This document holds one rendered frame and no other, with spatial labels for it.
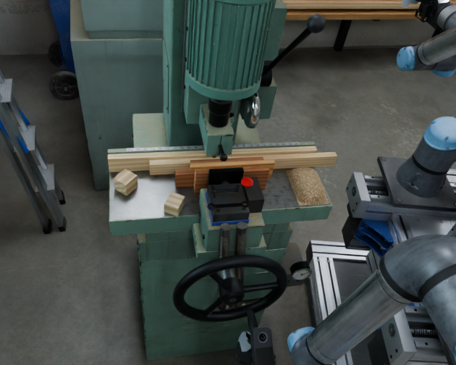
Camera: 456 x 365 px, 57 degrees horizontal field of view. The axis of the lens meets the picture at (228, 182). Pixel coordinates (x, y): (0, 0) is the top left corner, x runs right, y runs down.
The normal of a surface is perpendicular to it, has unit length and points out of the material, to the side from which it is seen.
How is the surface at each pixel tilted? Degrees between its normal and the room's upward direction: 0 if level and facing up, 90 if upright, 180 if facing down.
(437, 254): 45
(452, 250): 25
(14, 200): 0
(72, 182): 0
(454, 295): 52
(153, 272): 90
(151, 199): 0
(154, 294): 90
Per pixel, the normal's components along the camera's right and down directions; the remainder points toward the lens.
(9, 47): 0.25, 0.71
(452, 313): -0.86, -0.16
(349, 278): 0.11, -0.69
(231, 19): -0.01, 0.71
